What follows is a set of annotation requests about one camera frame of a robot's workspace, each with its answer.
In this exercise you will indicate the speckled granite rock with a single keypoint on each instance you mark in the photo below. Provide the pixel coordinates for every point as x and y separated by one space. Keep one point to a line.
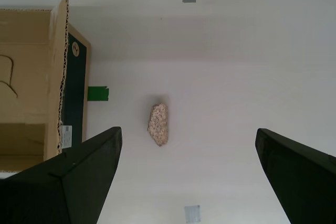
158 124

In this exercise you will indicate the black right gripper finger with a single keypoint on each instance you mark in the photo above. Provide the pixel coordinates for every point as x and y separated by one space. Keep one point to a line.
65 190
307 182

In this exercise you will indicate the green tape square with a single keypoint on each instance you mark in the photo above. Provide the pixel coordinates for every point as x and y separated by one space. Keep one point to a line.
98 94

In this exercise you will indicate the brown cardboard box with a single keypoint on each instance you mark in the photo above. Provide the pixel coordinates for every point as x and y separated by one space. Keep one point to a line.
26 77

